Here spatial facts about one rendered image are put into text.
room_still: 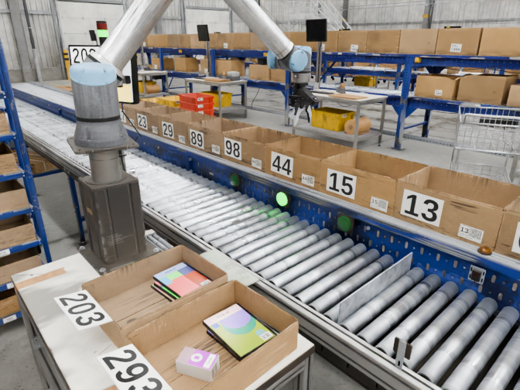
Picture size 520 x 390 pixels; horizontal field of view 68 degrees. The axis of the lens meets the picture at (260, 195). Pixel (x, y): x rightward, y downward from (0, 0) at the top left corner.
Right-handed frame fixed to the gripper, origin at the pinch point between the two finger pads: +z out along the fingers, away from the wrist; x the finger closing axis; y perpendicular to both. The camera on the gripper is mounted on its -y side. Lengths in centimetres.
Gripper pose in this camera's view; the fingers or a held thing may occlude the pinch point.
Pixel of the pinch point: (302, 123)
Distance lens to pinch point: 200.7
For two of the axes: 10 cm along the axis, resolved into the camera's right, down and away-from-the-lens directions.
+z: 0.1, 9.3, 3.7
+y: -6.8, -2.7, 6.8
